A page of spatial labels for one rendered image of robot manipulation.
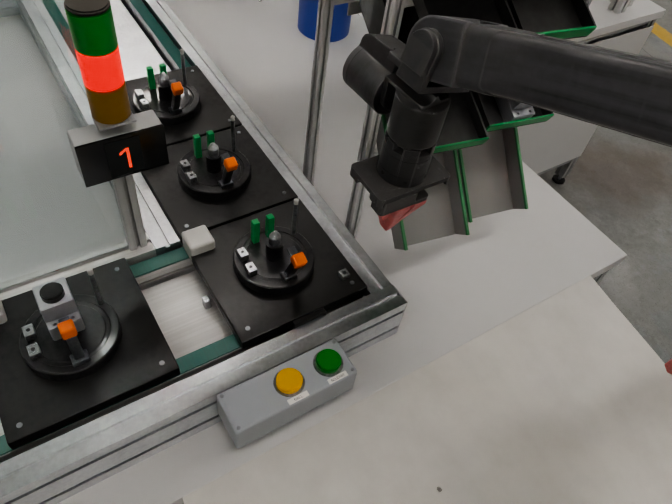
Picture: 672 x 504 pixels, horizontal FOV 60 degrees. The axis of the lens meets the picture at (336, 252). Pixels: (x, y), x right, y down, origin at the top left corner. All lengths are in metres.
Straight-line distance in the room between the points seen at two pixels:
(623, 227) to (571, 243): 1.53
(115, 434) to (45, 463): 0.09
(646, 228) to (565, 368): 1.85
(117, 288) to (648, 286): 2.19
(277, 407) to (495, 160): 0.63
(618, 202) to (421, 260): 1.91
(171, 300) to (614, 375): 0.82
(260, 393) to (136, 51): 1.02
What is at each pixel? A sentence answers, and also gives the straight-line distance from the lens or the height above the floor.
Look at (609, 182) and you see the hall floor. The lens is 3.11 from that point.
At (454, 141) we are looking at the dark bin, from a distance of 0.97.
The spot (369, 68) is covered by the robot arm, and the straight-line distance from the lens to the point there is 0.64.
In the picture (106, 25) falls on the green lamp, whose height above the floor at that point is 1.40.
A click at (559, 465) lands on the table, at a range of 1.08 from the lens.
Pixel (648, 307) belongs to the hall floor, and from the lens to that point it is 2.65.
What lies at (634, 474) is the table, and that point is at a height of 0.86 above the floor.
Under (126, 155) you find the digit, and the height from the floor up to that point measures 1.21.
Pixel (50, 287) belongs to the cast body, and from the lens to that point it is 0.88.
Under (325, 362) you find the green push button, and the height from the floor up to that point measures 0.97.
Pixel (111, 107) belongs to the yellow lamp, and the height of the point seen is 1.29.
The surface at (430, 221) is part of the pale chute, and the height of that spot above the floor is 1.01.
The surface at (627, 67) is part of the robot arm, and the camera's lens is 0.50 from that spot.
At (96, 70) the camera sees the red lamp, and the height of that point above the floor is 1.34.
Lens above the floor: 1.77
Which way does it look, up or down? 50 degrees down
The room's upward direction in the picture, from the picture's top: 10 degrees clockwise
